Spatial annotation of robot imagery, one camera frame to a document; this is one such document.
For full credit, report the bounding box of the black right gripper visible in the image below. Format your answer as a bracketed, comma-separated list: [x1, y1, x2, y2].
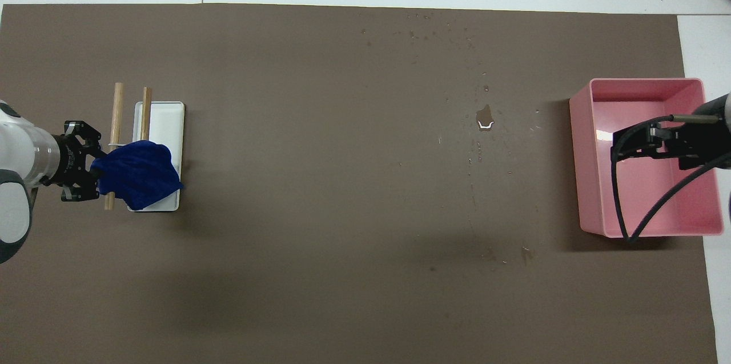
[612, 93, 731, 171]

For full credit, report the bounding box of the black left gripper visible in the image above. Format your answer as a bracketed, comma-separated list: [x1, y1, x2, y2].
[52, 120, 109, 203]

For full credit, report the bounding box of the blue towel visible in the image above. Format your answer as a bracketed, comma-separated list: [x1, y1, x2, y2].
[90, 140, 184, 211]

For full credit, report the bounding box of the wooden towel rack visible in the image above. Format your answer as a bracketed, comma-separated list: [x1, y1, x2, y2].
[104, 82, 153, 210]

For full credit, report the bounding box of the pink plastic bin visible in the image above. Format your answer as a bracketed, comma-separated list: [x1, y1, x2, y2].
[569, 78, 725, 238]

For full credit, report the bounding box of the white rectangular tray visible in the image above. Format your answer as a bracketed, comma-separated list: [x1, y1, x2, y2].
[128, 101, 186, 213]

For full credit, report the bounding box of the brown table mat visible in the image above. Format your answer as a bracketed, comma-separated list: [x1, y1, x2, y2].
[0, 3, 719, 364]

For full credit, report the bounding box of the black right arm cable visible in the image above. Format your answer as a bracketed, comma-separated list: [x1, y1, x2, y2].
[610, 115, 731, 242]

